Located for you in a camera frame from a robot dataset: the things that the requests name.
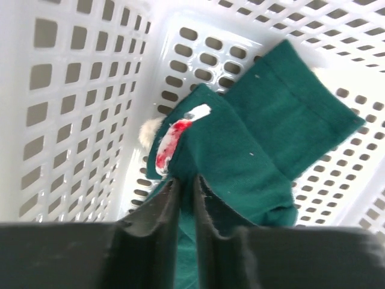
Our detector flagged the dark teal sock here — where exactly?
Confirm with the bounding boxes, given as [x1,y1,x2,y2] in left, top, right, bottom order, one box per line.
[138,40,365,288]

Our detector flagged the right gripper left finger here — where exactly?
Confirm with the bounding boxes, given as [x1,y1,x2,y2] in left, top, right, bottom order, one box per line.
[1,179,180,288]

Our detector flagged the white perforated plastic basket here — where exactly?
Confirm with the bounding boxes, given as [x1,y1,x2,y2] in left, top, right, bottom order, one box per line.
[1,1,384,240]

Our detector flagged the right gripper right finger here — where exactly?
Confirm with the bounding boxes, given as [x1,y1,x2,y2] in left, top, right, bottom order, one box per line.
[194,176,384,289]

